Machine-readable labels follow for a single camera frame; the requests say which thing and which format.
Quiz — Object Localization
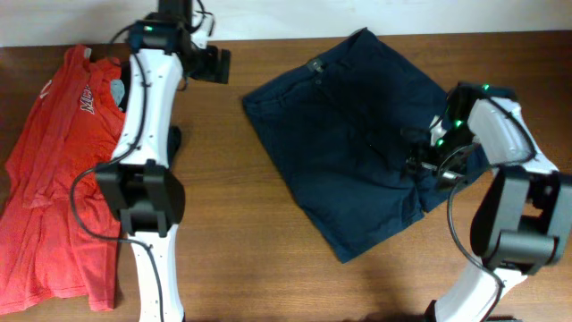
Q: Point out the navy blue shorts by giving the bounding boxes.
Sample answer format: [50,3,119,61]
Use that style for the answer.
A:
[241,27,519,264]

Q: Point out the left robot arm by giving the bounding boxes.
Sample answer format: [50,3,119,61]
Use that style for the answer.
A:
[95,0,231,321]

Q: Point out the red mesh t-shirt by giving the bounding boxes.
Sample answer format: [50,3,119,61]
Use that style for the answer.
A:
[1,45,125,314]

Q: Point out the black garment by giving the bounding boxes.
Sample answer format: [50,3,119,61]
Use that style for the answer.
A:
[111,62,182,167]

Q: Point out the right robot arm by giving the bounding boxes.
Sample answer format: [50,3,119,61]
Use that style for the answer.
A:
[406,82,571,322]

